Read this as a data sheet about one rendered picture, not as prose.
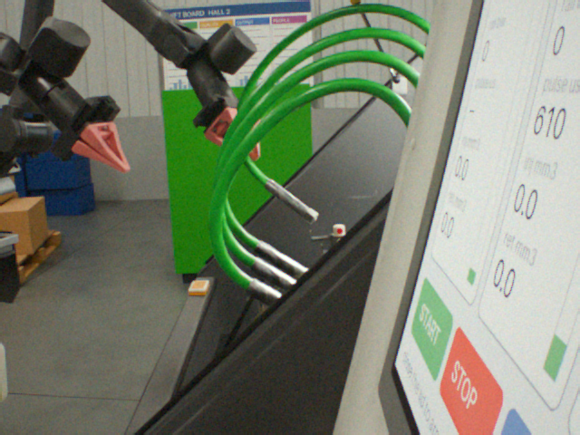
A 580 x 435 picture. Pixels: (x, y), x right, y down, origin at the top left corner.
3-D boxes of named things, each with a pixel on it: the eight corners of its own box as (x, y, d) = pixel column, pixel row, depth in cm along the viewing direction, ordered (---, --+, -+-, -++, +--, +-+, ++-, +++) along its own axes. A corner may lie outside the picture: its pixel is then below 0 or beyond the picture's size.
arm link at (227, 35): (189, 53, 115) (160, 44, 107) (231, 8, 110) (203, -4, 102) (223, 101, 112) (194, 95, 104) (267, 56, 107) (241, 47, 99)
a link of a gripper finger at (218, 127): (277, 146, 101) (253, 103, 105) (246, 140, 96) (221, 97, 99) (253, 173, 104) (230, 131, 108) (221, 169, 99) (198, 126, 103)
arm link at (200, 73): (199, 82, 112) (177, 72, 108) (225, 54, 110) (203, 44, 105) (215, 109, 110) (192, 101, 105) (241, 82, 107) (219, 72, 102)
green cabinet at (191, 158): (308, 246, 514) (302, 82, 486) (316, 278, 429) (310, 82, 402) (190, 252, 511) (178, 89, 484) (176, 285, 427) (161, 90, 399)
